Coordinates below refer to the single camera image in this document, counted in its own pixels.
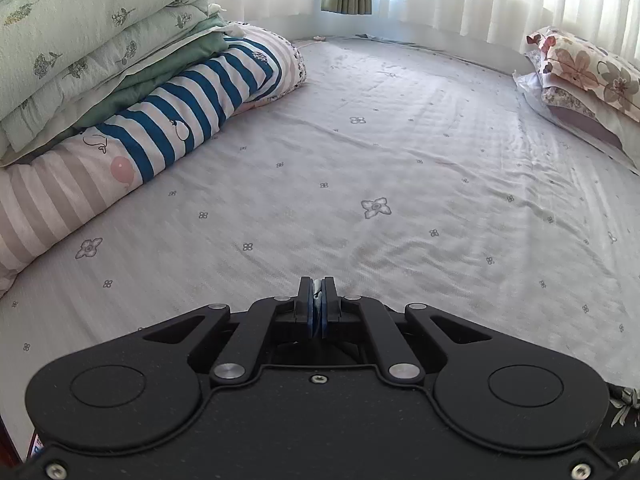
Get purple white bottom pillow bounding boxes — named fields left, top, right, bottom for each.
left=513, top=50, right=639, bottom=174

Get pink red object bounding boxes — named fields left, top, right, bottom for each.
left=26, top=431, right=43, bottom=458

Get blue striped pink quilt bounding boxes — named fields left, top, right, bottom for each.
left=1, top=25, right=306, bottom=292

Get green floral folded quilt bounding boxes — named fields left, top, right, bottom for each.
left=1, top=0, right=233, bottom=166

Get floral top pillow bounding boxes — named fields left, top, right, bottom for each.
left=526, top=26, right=639, bottom=122

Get black floral pants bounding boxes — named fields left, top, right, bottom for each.
left=596, top=384, right=640, bottom=468

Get light grey patterned bed sheet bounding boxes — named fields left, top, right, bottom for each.
left=1, top=39, right=639, bottom=455

